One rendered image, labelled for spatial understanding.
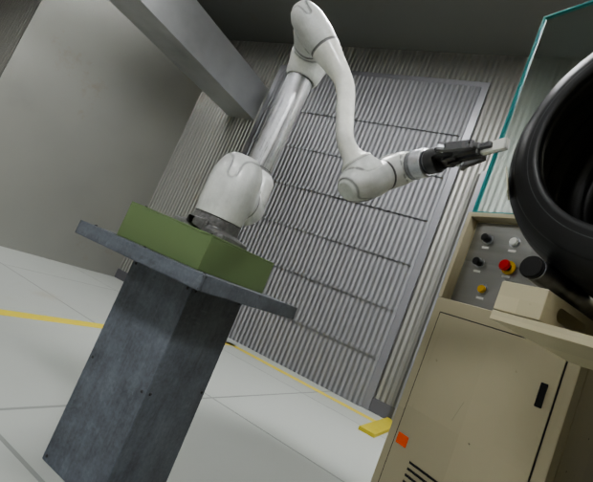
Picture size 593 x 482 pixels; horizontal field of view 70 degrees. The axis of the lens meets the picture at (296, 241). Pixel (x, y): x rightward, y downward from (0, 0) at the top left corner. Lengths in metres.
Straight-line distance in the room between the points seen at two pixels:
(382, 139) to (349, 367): 2.34
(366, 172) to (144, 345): 0.78
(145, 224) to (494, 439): 1.23
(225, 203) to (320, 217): 3.26
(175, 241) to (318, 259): 3.27
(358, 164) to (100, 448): 1.03
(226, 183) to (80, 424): 0.78
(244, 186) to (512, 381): 1.03
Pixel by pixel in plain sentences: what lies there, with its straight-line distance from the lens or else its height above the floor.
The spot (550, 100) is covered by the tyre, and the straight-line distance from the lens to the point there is 1.05.
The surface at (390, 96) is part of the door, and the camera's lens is 4.90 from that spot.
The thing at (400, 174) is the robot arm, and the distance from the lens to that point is 1.32.
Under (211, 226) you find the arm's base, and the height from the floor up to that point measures 0.78.
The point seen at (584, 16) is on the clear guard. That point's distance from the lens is 2.23.
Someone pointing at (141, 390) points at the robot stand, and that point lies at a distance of 1.23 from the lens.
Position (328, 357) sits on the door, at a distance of 4.15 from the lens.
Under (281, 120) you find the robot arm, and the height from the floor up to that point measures 1.23.
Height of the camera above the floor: 0.68
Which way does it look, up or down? 7 degrees up
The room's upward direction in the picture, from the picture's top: 23 degrees clockwise
